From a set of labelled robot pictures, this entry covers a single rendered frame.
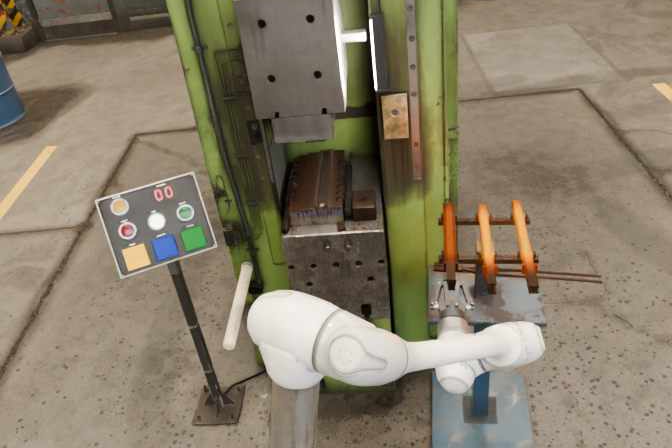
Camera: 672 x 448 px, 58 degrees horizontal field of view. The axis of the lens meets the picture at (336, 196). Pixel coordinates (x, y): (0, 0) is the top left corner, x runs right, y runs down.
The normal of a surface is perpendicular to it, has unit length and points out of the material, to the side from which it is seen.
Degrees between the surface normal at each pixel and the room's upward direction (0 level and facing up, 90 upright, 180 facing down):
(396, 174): 90
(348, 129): 90
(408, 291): 90
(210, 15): 90
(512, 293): 0
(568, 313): 0
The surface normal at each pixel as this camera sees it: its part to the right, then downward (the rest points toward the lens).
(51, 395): -0.11, -0.83
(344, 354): -0.32, -0.19
